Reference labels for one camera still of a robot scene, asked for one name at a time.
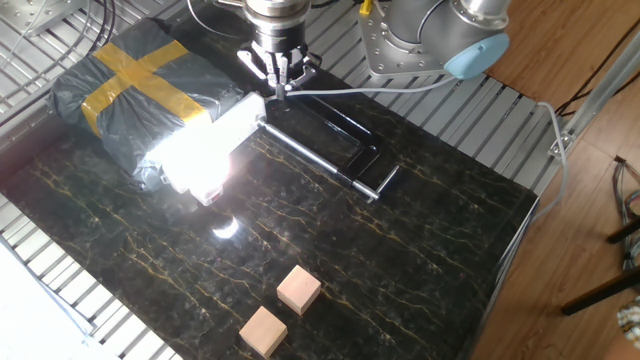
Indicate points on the black wrapped package yellow tape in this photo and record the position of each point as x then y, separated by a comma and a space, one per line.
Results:
140, 100

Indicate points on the silver perforated plate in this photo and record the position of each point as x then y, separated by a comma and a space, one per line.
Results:
30, 15

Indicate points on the silver robot mounting plate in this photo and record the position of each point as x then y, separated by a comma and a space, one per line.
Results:
400, 55

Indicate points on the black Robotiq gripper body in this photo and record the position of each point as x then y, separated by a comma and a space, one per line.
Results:
279, 50

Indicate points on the white power strip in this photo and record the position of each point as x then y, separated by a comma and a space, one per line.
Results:
240, 125

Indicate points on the dark wooden furniture leg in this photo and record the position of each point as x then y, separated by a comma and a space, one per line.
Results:
622, 230
600, 292

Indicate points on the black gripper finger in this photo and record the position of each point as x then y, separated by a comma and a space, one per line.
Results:
302, 72
260, 67

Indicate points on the aluminium frame beam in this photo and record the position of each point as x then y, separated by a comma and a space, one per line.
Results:
600, 95

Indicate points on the yellow plastic piece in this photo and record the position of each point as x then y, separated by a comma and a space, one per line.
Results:
366, 7

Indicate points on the white plug-in bulb holder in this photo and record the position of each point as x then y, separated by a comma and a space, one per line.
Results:
207, 192

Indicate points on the white paper sheet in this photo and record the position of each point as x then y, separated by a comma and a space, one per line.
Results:
30, 310

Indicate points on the black C-clamp steel screw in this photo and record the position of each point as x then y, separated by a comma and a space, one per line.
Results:
367, 162

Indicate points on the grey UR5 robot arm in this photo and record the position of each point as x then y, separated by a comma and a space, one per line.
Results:
440, 30

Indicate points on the light wooden cube block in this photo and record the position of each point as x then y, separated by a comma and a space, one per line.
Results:
262, 332
299, 290

